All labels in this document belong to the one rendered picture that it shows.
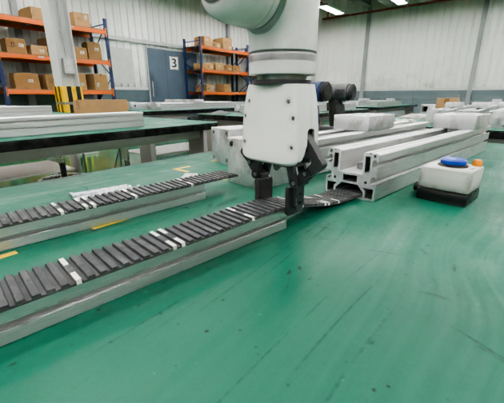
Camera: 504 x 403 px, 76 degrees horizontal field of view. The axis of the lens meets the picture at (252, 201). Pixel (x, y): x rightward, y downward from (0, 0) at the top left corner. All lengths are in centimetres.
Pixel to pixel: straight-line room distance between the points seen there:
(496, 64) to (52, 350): 1549
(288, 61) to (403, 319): 29
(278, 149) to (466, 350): 27
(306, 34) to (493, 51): 1526
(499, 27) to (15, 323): 1565
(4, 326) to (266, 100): 34
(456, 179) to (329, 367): 45
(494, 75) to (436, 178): 1493
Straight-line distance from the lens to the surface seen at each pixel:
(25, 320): 32
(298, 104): 40
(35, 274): 34
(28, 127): 185
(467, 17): 1590
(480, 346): 31
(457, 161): 65
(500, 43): 1561
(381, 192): 62
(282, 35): 40
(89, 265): 33
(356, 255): 40
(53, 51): 633
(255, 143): 44
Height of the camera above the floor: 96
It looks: 18 degrees down
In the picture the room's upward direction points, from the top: straight up
